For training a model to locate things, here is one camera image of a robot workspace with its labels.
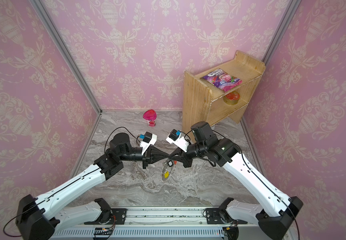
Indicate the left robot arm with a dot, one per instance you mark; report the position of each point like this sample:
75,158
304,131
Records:
38,218

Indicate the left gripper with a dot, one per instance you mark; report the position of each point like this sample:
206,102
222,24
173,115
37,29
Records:
149,156

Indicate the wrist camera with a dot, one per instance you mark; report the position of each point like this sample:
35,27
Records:
146,140
178,138

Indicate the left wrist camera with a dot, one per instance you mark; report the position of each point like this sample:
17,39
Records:
146,140

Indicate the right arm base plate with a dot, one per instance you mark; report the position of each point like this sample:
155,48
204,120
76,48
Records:
216,216

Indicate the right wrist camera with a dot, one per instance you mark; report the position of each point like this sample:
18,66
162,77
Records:
178,138

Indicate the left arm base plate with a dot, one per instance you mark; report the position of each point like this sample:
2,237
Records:
117,216

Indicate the yellow key tag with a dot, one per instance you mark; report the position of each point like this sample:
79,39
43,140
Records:
166,175

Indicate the wooden shelf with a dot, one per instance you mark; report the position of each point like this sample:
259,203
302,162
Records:
204,102

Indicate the purple snack bag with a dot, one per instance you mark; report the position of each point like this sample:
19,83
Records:
222,80

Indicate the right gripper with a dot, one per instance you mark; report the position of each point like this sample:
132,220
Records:
186,154

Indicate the red lid tin can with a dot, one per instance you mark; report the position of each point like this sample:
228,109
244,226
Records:
232,98

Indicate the metal key organizer plate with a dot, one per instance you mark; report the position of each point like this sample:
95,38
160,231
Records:
166,168

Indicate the aluminium mounting rail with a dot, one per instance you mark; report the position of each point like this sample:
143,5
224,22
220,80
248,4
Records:
158,223

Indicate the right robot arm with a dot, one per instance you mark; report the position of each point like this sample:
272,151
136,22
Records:
275,211

